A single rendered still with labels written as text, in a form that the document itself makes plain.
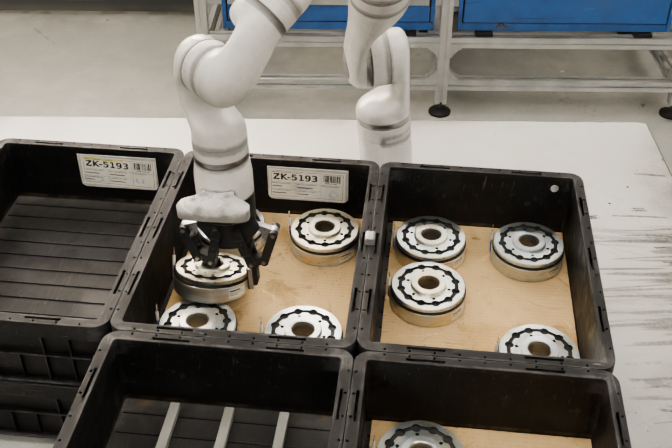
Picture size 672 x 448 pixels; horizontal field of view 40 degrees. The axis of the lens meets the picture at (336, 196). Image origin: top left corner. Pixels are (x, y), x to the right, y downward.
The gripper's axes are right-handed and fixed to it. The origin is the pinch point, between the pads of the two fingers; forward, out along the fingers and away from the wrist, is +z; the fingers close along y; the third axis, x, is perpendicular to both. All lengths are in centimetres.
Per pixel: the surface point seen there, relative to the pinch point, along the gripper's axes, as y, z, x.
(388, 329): -21.6, 4.8, 3.5
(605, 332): -48.1, -4.3, 11.3
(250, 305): -2.2, 4.3, 1.3
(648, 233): -64, 18, -40
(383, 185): -19.2, -5.5, -15.8
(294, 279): -7.4, 4.3, -5.0
